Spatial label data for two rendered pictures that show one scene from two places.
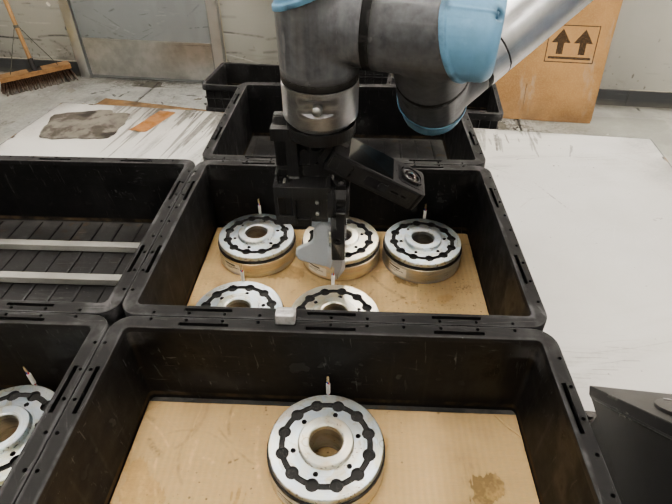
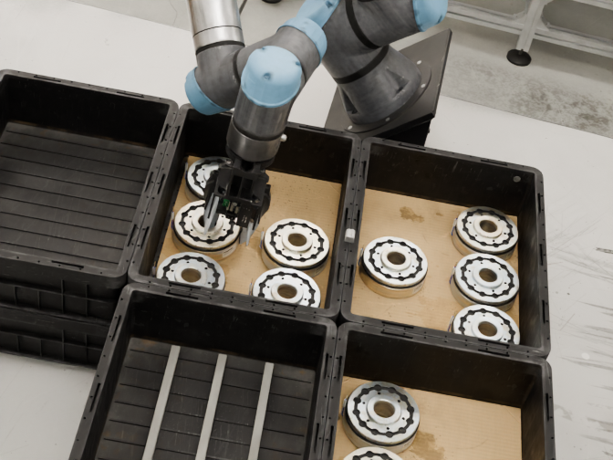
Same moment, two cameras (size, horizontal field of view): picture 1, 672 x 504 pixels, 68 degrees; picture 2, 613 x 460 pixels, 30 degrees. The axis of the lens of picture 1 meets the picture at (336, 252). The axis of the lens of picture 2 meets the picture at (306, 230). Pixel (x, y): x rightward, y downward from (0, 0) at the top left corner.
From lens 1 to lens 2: 158 cm
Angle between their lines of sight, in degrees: 66
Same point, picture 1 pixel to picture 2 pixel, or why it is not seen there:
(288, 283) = (234, 275)
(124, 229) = (125, 397)
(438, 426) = (370, 222)
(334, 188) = (261, 177)
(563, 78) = not seen: outside the picture
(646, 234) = (127, 59)
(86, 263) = (179, 421)
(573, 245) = not seen: hidden behind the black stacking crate
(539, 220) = not seen: hidden behind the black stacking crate
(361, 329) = (358, 207)
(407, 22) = (313, 62)
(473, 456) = (389, 213)
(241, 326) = (353, 258)
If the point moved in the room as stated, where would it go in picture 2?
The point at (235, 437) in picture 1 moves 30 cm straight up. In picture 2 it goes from (374, 313) to (415, 167)
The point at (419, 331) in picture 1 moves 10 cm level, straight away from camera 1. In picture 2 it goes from (361, 184) to (301, 165)
